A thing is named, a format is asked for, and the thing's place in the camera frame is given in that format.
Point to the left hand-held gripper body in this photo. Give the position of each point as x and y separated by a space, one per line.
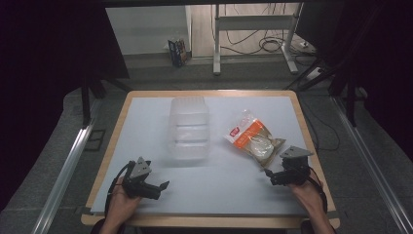
138 180

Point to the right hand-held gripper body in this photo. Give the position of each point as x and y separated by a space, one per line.
293 169

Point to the orange and clear snack packet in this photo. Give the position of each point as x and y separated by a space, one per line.
255 138

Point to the clear plastic storage box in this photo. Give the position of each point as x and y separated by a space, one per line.
189 127

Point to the person's right hand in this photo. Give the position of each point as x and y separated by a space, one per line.
307 196

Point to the person's left hand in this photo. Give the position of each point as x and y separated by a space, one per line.
119 204

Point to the wooden table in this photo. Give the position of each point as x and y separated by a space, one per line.
107 156

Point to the white table mat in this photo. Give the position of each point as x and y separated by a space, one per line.
201 169

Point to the black metal stand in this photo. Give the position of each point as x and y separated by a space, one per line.
344 87
89 94

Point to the white power strip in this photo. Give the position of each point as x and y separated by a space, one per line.
314 73

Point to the dark blue box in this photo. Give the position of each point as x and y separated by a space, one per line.
178 52

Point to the aluminium floor rail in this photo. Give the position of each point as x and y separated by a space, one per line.
63 175
370 162

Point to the white metal desk frame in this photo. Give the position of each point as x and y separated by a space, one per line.
253 22

